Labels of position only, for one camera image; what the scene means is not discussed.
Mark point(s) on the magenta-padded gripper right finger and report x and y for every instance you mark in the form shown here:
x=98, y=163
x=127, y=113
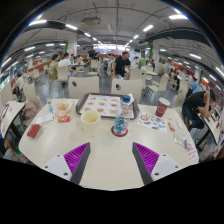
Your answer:
x=148, y=159

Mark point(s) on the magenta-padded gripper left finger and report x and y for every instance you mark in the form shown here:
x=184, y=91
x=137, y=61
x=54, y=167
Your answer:
x=76, y=158

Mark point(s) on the clear water bottle blue cap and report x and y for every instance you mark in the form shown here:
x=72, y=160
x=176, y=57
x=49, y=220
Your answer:
x=121, y=118

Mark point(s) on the cream plastic cup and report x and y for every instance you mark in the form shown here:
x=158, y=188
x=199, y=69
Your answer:
x=90, y=123

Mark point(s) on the colourful printed flyer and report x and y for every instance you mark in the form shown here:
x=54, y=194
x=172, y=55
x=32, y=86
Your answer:
x=151, y=121

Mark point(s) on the clear plastic packet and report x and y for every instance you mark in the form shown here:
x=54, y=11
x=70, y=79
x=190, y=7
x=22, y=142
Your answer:
x=180, y=138

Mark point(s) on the small red sauce packet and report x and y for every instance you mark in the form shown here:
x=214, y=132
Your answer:
x=171, y=126

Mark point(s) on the flat red snack packet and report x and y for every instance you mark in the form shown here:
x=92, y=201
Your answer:
x=64, y=119

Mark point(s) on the flat round red coaster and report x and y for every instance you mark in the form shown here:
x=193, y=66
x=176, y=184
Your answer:
x=115, y=134

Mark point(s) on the white paper with red print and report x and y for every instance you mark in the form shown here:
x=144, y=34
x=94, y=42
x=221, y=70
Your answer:
x=192, y=154

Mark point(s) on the white printed card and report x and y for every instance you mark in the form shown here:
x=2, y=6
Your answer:
x=44, y=119

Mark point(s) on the small red box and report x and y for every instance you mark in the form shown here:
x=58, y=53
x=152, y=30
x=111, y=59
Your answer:
x=33, y=131

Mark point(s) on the dark brown food tray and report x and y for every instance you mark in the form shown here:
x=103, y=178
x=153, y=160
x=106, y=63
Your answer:
x=78, y=106

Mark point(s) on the red paper cup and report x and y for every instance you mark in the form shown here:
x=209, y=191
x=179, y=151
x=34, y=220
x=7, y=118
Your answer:
x=162, y=107

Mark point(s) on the small teal bottle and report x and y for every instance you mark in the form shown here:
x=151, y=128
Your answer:
x=50, y=107

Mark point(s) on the printed paper tray liner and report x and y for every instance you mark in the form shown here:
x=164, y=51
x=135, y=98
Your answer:
x=100, y=105

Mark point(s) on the crumpled white napkin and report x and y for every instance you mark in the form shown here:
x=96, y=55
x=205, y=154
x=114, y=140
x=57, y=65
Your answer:
x=131, y=98

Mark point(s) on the pink bag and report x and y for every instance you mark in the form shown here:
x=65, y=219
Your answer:
x=29, y=110

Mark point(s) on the cream neighbouring dining table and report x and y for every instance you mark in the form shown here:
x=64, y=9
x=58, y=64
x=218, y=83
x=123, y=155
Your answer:
x=211, y=125
x=11, y=115

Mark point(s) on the cream chair with round hole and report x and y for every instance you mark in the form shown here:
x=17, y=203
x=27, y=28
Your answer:
x=85, y=86
x=130, y=88

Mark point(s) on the person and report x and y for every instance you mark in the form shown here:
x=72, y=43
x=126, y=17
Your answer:
x=193, y=85
x=121, y=65
x=53, y=68
x=65, y=63
x=196, y=103

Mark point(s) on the cream dining chairs group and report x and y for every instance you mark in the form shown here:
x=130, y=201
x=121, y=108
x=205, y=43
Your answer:
x=163, y=83

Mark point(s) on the ceiling air conditioner unit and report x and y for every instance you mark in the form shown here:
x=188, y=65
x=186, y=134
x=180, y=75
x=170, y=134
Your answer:
x=91, y=21

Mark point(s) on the ceiling strip lights group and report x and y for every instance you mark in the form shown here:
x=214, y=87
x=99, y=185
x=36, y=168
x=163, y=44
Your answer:
x=178, y=16

